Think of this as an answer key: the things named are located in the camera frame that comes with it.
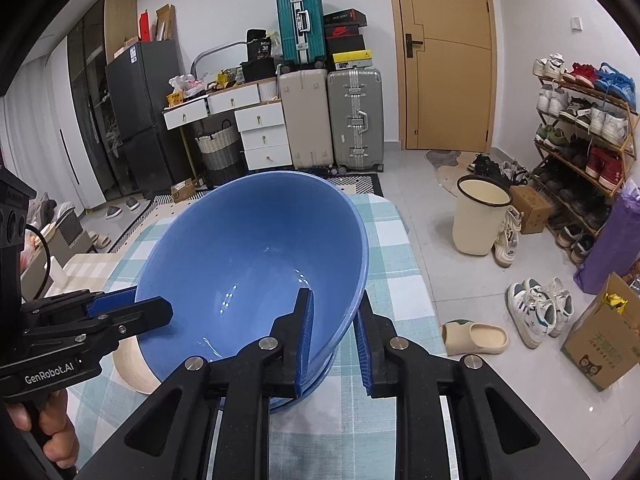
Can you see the small cardboard box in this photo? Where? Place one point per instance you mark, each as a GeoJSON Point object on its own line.
{"type": "Point", "coordinates": [183, 191]}

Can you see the teal plaid tablecloth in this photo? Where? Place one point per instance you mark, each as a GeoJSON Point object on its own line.
{"type": "Point", "coordinates": [390, 260]}

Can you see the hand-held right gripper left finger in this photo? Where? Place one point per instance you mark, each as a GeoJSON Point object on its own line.
{"type": "Point", "coordinates": [305, 345]}

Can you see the silver suitcase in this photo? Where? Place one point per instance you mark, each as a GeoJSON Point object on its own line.
{"type": "Point", "coordinates": [355, 120]}

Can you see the white wardrobe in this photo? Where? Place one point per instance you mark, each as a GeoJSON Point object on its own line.
{"type": "Point", "coordinates": [75, 135]}

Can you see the person's left hand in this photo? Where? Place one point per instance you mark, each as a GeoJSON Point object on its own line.
{"type": "Point", "coordinates": [57, 435]}

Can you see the grey arched frame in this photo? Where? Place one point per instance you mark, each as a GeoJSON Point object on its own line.
{"type": "Point", "coordinates": [220, 49]}

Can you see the beige slide slipper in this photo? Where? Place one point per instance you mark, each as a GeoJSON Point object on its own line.
{"type": "Point", "coordinates": [99, 241]}
{"type": "Point", "coordinates": [475, 337]}

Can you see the grey armchair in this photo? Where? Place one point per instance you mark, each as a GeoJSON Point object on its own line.
{"type": "Point", "coordinates": [65, 230]}

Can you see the flat cardboard box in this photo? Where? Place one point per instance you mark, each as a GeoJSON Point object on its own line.
{"type": "Point", "coordinates": [125, 47]}

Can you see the wooden door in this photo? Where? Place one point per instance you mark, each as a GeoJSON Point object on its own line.
{"type": "Point", "coordinates": [445, 60]}

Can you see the long cardboard box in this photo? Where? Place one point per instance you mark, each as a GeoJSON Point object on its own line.
{"type": "Point", "coordinates": [165, 22]}

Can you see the beige checked tablecloth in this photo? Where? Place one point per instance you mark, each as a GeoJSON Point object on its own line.
{"type": "Point", "coordinates": [85, 270]}

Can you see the teal suitcase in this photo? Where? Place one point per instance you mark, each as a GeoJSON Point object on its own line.
{"type": "Point", "coordinates": [295, 25]}

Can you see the dark glass cabinet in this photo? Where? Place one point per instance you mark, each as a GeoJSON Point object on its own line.
{"type": "Point", "coordinates": [92, 100]}

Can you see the red and black shoe box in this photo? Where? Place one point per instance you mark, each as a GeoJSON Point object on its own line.
{"type": "Point", "coordinates": [345, 37]}

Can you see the brown cardboard box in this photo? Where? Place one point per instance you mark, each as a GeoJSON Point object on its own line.
{"type": "Point", "coordinates": [530, 210]}

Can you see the cream round plate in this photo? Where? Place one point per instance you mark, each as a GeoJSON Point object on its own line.
{"type": "Point", "coordinates": [132, 367]}

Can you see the white high sneakers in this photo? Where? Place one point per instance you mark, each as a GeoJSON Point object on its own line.
{"type": "Point", "coordinates": [507, 240]}

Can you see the white wall switch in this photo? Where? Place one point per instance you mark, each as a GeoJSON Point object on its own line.
{"type": "Point", "coordinates": [577, 23]}

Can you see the yellow and black shoe box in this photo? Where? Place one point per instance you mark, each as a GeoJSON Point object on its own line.
{"type": "Point", "coordinates": [352, 60]}

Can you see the printed cardboard box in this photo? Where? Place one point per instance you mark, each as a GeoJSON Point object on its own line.
{"type": "Point", "coordinates": [600, 340]}

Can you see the black paper bag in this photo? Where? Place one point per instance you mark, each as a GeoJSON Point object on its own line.
{"type": "Point", "coordinates": [260, 45]}

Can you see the white drawer desk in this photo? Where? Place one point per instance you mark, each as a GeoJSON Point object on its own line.
{"type": "Point", "coordinates": [262, 135]}

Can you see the blue bowl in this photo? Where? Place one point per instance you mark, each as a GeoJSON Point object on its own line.
{"type": "Point", "coordinates": [250, 260]}
{"type": "Point", "coordinates": [286, 405]}

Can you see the woven laundry basket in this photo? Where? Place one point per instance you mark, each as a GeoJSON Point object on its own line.
{"type": "Point", "coordinates": [219, 152]}

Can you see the white sneaker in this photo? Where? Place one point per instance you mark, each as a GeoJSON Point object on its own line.
{"type": "Point", "coordinates": [560, 300]}
{"type": "Point", "coordinates": [530, 315]}

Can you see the black refrigerator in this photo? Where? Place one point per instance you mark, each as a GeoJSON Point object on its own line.
{"type": "Point", "coordinates": [145, 110]}

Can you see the wooden shoe rack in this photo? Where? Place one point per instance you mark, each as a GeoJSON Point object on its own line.
{"type": "Point", "coordinates": [585, 160]}

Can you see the beige suitcase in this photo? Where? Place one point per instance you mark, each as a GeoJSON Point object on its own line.
{"type": "Point", "coordinates": [305, 120]}

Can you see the white plastic bag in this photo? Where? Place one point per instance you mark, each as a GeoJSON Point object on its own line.
{"type": "Point", "coordinates": [187, 85]}

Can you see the grey slipper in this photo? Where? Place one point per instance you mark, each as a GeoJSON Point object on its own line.
{"type": "Point", "coordinates": [113, 212]}
{"type": "Point", "coordinates": [132, 203]}

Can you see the cream trash bin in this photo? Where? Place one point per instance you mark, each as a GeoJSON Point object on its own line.
{"type": "Point", "coordinates": [477, 225]}

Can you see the black shoes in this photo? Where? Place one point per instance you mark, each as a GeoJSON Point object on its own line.
{"type": "Point", "coordinates": [485, 167]}

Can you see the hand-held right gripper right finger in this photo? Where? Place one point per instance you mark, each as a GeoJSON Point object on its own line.
{"type": "Point", "coordinates": [362, 355]}

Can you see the black storage box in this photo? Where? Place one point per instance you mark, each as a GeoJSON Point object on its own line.
{"type": "Point", "coordinates": [257, 70]}

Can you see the yellow snack packet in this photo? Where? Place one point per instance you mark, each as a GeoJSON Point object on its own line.
{"type": "Point", "coordinates": [173, 100]}

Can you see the purple bag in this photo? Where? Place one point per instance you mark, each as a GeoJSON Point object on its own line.
{"type": "Point", "coordinates": [610, 245]}

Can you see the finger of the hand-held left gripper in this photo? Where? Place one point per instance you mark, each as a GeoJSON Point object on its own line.
{"type": "Point", "coordinates": [145, 312]}
{"type": "Point", "coordinates": [112, 302]}

